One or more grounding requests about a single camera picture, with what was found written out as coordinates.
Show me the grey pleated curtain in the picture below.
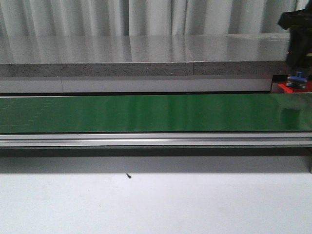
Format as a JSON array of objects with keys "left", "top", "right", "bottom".
[{"left": 0, "top": 0, "right": 297, "bottom": 37}]

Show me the green conveyor belt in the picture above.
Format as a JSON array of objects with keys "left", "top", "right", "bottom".
[{"left": 0, "top": 93, "right": 312, "bottom": 134}]

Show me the red plastic bin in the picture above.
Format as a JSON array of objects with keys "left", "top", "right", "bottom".
[{"left": 277, "top": 80, "right": 312, "bottom": 93}]

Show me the aluminium conveyor frame rail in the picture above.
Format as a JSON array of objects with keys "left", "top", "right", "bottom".
[{"left": 0, "top": 132, "right": 312, "bottom": 148}]

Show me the white rear conveyor panel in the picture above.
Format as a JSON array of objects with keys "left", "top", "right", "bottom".
[{"left": 0, "top": 78, "right": 271, "bottom": 93}]

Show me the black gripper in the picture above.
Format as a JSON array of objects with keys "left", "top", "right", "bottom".
[{"left": 277, "top": 9, "right": 312, "bottom": 78}]

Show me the grey stone slab bench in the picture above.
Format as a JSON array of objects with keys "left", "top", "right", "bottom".
[{"left": 0, "top": 33, "right": 289, "bottom": 77}]

